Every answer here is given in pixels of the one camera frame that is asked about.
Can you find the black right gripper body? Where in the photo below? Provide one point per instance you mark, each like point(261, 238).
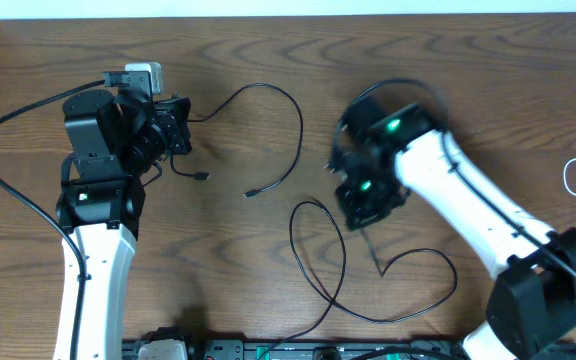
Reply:
point(372, 198)

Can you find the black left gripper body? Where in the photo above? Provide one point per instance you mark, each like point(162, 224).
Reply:
point(169, 135)

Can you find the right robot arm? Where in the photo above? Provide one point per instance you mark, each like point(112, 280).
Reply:
point(533, 302)

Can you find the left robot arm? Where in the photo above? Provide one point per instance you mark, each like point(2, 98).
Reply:
point(116, 139)

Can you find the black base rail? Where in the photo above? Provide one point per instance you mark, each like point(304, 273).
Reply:
point(172, 343)

